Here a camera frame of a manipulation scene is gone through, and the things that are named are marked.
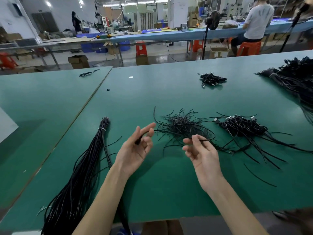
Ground person's right hand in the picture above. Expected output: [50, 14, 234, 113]
[182, 134, 225, 194]

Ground person's left hand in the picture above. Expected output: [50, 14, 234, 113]
[113, 122, 157, 178]

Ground pile of black wire ties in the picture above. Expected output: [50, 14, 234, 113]
[153, 106, 218, 150]

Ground long black cable bundle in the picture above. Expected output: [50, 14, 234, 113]
[39, 117, 123, 235]

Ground small pile of knotted cables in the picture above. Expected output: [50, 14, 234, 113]
[198, 73, 228, 88]

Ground small cable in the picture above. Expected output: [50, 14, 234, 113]
[79, 69, 100, 77]

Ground large heap of black cables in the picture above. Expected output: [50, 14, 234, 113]
[256, 56, 313, 125]

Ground person's left forearm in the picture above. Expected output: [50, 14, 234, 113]
[72, 166, 130, 235]

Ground person's right forearm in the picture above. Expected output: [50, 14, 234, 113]
[205, 180, 269, 235]

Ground person's brown shorts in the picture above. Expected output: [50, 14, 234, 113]
[142, 220, 184, 235]

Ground person's right leg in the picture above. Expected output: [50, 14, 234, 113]
[289, 208, 313, 235]

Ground blue plastic item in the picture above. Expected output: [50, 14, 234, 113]
[117, 227, 140, 235]

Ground small cardboard box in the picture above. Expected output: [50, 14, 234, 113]
[135, 55, 149, 66]

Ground red plastic stool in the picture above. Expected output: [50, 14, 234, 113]
[135, 42, 148, 57]

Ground open cardboard box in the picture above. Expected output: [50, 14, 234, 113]
[68, 55, 90, 70]

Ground orange plastic stool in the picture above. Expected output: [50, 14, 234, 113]
[237, 41, 262, 57]
[191, 39, 204, 53]
[0, 52, 18, 71]

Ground long blue workbench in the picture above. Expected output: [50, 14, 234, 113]
[93, 19, 313, 44]

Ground large white box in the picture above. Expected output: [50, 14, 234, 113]
[0, 107, 19, 144]

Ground black fan on stand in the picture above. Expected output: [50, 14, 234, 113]
[202, 10, 222, 60]

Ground black tripod stand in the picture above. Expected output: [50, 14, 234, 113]
[280, 2, 310, 53]

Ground loose black wire tie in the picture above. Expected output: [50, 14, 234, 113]
[244, 163, 277, 187]

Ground white wire loop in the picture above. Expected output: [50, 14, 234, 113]
[37, 205, 52, 216]

